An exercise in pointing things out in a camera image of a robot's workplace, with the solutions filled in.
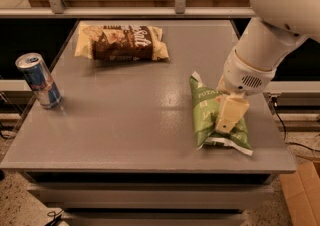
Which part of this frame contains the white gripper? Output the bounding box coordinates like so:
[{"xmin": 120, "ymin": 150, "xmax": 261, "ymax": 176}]
[{"xmin": 215, "ymin": 49, "xmax": 275, "ymax": 134}]

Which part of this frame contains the green jalapeno chip bag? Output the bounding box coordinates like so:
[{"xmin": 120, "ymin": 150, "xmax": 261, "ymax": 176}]
[{"xmin": 189, "ymin": 72, "xmax": 253, "ymax": 156}]

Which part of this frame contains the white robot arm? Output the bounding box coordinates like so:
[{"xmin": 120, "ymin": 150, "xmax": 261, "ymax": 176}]
[{"xmin": 215, "ymin": 0, "xmax": 320, "ymax": 133}]

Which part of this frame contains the brown yellow chip bag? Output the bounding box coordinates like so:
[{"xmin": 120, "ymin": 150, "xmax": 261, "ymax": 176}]
[{"xmin": 74, "ymin": 24, "xmax": 169, "ymax": 61}]

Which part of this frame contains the blue silver redbull can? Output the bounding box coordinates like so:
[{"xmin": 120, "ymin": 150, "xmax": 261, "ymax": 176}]
[{"xmin": 15, "ymin": 53, "xmax": 62, "ymax": 109}]

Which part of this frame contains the cardboard box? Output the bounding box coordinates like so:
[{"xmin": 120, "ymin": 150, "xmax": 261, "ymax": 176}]
[{"xmin": 280, "ymin": 162, "xmax": 320, "ymax": 226}]

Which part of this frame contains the grey table cabinet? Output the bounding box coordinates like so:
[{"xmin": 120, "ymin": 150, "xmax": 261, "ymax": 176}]
[{"xmin": 1, "ymin": 20, "xmax": 296, "ymax": 226}]

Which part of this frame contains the black cable right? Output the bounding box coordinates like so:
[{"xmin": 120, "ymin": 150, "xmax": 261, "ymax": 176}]
[{"xmin": 270, "ymin": 94, "xmax": 320, "ymax": 154}]

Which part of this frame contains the black cable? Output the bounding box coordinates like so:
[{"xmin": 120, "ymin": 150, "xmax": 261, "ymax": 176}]
[
  {"xmin": 44, "ymin": 209, "xmax": 64, "ymax": 226},
  {"xmin": 270, "ymin": 94, "xmax": 320, "ymax": 154}
]

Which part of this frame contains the black cable bottom left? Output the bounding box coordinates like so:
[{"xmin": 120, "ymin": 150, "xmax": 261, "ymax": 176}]
[{"xmin": 44, "ymin": 209, "xmax": 64, "ymax": 226}]

